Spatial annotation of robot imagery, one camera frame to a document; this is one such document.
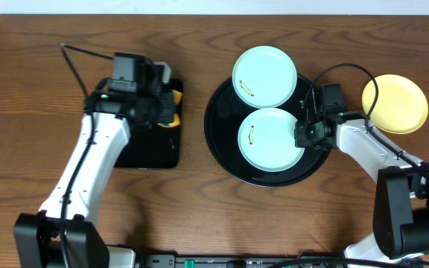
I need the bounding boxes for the round black tray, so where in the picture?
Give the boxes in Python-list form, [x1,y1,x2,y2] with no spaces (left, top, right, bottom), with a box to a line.
[204,77,331,188]

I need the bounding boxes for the black rectangular tray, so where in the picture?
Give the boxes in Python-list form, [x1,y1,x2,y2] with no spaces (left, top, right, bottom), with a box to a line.
[115,78,184,169]

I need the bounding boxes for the green yellow sponge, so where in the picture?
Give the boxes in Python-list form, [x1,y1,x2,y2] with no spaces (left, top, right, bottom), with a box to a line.
[158,89,182,128]

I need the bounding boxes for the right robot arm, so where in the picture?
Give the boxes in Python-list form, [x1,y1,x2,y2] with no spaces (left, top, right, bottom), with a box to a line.
[294,109,429,264]

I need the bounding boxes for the light blue plate top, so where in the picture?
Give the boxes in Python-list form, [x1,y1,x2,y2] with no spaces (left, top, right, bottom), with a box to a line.
[232,45,297,109]

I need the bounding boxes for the yellow plate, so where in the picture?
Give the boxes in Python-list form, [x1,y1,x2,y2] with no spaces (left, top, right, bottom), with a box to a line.
[370,74,428,134]

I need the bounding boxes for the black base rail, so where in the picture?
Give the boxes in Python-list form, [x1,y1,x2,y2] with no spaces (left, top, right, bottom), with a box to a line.
[106,245,349,268]

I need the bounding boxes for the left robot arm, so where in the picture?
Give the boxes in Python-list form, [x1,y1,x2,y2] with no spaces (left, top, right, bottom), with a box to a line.
[13,78,183,267]

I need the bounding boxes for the light blue plate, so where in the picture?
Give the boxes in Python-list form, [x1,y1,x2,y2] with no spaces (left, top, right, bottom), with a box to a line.
[232,45,297,109]
[237,108,305,173]

